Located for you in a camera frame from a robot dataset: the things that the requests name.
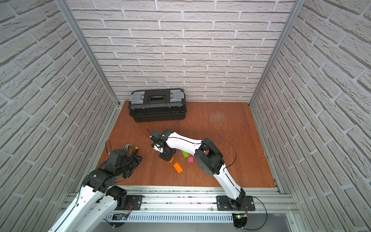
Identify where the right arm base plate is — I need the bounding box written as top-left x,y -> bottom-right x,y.
216,196 -> 256,211

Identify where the green long lego brick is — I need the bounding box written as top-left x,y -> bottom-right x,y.
182,151 -> 189,158

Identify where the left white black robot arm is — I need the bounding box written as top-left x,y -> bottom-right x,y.
50,148 -> 142,232

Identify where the black plastic toolbox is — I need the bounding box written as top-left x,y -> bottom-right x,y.
128,89 -> 186,122

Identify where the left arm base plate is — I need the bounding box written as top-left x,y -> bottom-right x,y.
115,195 -> 143,211

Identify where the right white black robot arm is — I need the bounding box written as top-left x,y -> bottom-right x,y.
150,130 -> 245,210

